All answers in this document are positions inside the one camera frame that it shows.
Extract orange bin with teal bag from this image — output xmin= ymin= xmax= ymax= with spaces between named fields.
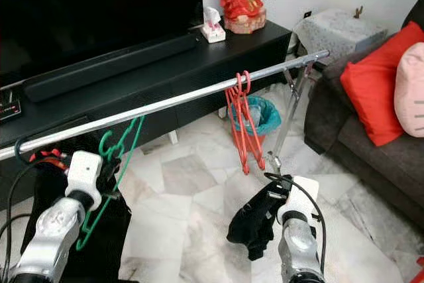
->
xmin=227 ymin=95 xmax=282 ymax=154

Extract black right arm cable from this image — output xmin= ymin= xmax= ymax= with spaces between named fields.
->
xmin=264 ymin=172 xmax=329 ymax=274

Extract dark brown fabric sofa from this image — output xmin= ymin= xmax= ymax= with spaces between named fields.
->
xmin=303 ymin=0 xmax=424 ymax=211

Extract red cushion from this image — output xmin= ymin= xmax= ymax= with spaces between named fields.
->
xmin=339 ymin=21 xmax=424 ymax=148

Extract white pink tissue box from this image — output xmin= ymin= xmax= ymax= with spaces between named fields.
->
xmin=200 ymin=7 xmax=227 ymax=44

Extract white lace covered side table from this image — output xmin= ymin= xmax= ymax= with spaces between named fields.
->
xmin=291 ymin=8 xmax=388 ymax=64

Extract pink cat face cushion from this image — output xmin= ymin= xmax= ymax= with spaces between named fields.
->
xmin=394 ymin=43 xmax=424 ymax=139

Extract silver metal clothes rack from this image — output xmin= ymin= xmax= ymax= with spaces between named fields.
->
xmin=0 ymin=49 xmax=331 ymax=178

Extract red laughing buddha statue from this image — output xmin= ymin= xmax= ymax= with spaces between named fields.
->
xmin=217 ymin=0 xmax=276 ymax=35

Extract black FSL polo shirt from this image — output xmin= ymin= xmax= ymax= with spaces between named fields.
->
xmin=21 ymin=147 xmax=132 ymax=283

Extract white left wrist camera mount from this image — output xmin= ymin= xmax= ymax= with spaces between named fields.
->
xmin=65 ymin=150 xmax=105 ymax=209

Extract black plastic hanger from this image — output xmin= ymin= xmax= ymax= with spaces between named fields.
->
xmin=13 ymin=137 xmax=34 ymax=161

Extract black set-top box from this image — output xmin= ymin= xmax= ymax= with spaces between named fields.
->
xmin=0 ymin=99 xmax=22 ymax=123

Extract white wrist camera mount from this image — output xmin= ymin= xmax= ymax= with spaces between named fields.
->
xmin=65 ymin=150 xmax=105 ymax=209
xmin=275 ymin=176 xmax=320 ymax=225

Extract green plastic hanger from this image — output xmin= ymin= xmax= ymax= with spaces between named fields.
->
xmin=76 ymin=115 xmax=146 ymax=252

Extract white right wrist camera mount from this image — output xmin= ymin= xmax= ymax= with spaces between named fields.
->
xmin=275 ymin=176 xmax=320 ymax=225

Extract black TV cabinet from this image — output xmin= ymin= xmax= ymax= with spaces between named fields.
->
xmin=0 ymin=20 xmax=292 ymax=204

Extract black shirt green print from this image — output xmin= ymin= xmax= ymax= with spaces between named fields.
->
xmin=227 ymin=176 xmax=295 ymax=262

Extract black flat television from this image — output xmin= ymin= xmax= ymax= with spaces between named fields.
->
xmin=0 ymin=0 xmax=205 ymax=91

